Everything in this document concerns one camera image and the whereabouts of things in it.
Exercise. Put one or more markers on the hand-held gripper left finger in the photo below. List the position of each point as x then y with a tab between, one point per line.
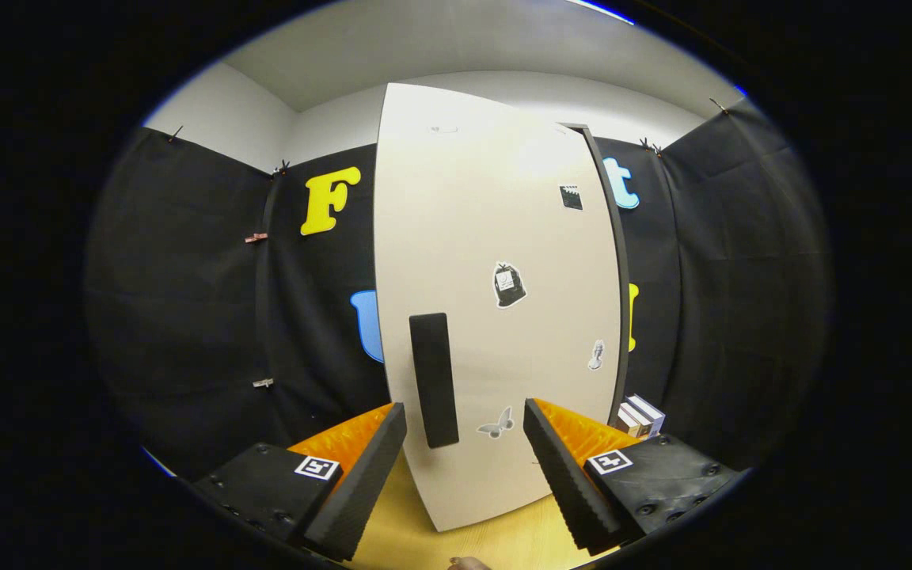
361	491

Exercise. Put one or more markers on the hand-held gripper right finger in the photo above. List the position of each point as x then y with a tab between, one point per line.
567	483

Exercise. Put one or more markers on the grey shoe cabinet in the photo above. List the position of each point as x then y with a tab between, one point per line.
625	356

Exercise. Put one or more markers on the beige shoe cabinet door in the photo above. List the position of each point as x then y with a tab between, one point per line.
488	222

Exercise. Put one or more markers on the black backdrop cloth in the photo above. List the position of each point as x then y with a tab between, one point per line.
187	317

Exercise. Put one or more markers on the long ceiling light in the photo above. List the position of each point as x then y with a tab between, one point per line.
598	8

